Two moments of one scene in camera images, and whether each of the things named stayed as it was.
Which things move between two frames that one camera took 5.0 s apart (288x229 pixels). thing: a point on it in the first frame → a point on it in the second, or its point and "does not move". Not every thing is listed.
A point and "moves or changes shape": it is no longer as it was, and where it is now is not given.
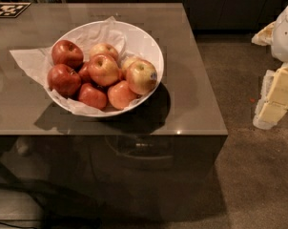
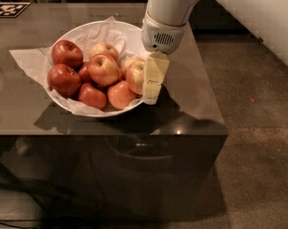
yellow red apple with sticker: x=141 y=76 moves or changes shape
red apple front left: x=92 y=96 does not move
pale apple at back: x=103 y=49 does not move
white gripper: x=285 y=35 → x=161 y=36
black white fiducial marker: x=8 y=10 does not move
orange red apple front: x=120 y=95 does not move
